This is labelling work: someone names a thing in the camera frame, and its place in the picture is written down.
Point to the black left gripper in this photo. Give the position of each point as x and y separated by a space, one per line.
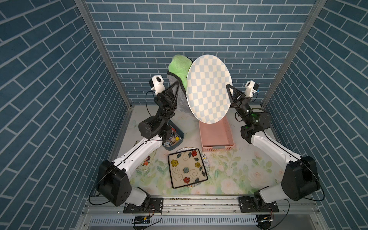
167 108

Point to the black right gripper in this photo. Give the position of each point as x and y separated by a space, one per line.
238 102

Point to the round grey checkered plate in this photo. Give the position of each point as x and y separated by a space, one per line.
206 91

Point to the square floral plate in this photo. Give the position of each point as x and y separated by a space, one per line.
187 168

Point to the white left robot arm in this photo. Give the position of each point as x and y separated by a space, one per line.
113 177

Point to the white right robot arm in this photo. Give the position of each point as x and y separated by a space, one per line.
300 177

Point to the teal plastic stationery bin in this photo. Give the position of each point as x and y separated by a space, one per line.
176 137

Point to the pink plastic dish basket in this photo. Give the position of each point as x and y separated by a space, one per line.
217 136

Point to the colourful picture book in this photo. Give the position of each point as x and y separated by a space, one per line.
145 164

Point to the small green circuit board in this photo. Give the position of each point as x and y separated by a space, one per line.
141 220

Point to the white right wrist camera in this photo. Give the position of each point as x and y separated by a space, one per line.
251 88

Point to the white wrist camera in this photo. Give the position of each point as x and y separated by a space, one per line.
251 88
156 84

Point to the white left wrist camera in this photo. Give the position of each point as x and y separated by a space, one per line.
156 84

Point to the aluminium corner post right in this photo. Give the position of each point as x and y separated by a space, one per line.
312 16

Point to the aluminium corner post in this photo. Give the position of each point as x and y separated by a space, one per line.
312 16
87 17

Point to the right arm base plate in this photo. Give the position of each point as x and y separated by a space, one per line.
255 204

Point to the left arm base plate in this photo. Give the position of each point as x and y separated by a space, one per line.
150 205

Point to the aluminium corner post left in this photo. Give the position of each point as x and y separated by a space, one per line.
87 17

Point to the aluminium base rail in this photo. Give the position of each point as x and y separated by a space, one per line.
204 212

